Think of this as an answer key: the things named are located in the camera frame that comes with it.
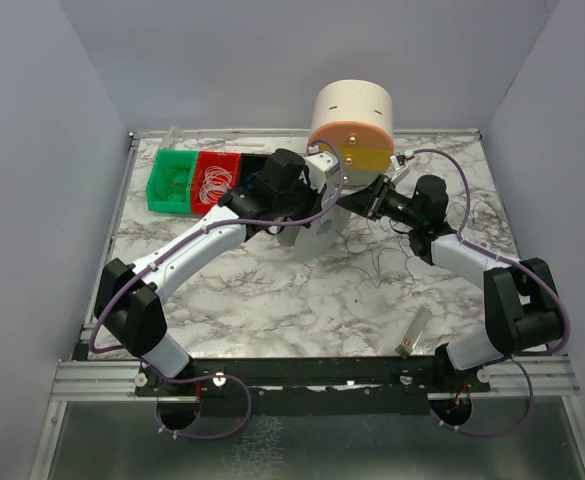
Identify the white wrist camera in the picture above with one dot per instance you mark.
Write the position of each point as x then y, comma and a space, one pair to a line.
399, 162
322, 164

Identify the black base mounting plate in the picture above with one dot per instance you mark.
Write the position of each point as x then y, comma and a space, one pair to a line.
313, 386

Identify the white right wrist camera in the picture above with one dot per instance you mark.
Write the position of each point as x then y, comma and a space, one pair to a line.
399, 162

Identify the grey tool with red label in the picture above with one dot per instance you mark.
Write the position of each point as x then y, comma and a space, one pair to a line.
413, 332

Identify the clear plastic bag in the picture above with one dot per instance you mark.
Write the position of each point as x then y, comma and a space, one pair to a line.
482, 245

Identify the round three-drawer cabinet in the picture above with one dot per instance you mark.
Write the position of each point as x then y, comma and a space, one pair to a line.
356, 117

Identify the white perforated cable spool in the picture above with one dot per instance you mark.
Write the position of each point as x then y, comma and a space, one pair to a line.
308, 244

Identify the green plastic bin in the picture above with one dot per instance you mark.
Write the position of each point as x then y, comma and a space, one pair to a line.
168, 186

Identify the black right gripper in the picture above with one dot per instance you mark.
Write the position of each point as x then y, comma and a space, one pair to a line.
378, 195

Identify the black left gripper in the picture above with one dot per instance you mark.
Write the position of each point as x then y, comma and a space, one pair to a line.
311, 195

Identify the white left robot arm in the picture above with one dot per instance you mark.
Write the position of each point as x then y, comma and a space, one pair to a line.
130, 297

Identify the aluminium frame rail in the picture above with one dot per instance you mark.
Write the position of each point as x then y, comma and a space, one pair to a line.
81, 378

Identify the black plastic bin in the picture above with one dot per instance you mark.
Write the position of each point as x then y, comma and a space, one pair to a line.
250, 164

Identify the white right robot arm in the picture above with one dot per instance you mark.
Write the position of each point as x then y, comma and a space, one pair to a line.
521, 309

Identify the red plastic bin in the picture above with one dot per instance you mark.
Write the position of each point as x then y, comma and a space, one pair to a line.
215, 173

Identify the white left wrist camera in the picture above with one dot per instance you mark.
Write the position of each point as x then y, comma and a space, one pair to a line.
322, 164

